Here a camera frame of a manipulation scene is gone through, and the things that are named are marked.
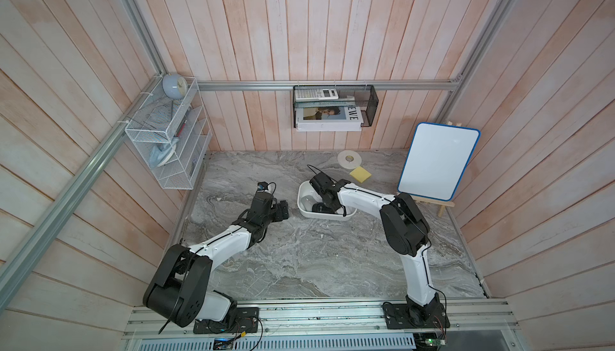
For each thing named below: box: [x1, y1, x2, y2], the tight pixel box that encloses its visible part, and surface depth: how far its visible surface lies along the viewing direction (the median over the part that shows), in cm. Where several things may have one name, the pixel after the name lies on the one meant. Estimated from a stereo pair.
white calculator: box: [294, 88, 339, 102], surface depth 92 cm
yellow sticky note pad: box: [349, 165, 372, 184], surface depth 113 cm
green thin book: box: [293, 100, 356, 109], surface depth 90 cm
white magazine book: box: [294, 105, 365, 132], surface depth 95 cm
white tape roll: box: [337, 149, 362, 170], surface depth 120 cm
